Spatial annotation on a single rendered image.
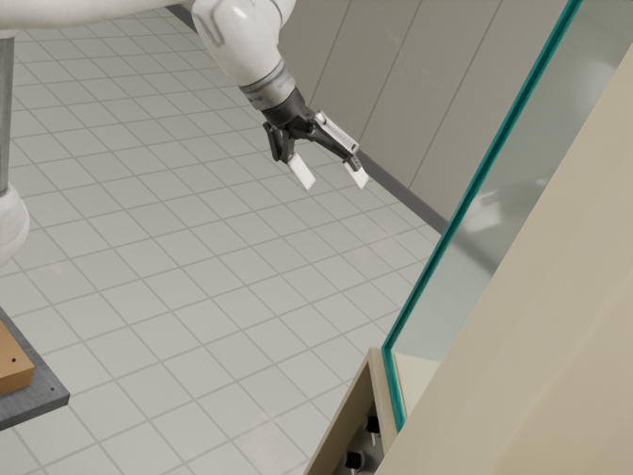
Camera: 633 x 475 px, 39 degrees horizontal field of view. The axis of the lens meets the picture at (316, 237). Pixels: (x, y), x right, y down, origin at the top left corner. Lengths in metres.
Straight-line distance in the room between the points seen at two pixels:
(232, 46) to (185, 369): 1.96
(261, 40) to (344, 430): 0.74
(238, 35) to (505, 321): 0.92
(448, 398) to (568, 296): 0.16
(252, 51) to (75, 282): 2.13
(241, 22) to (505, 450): 0.99
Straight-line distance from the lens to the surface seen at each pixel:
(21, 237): 2.17
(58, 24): 1.64
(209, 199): 4.15
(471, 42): 4.44
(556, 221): 0.61
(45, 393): 2.17
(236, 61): 1.48
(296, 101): 1.54
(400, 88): 4.69
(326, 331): 3.67
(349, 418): 1.71
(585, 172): 0.60
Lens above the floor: 2.24
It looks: 32 degrees down
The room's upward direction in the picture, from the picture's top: 24 degrees clockwise
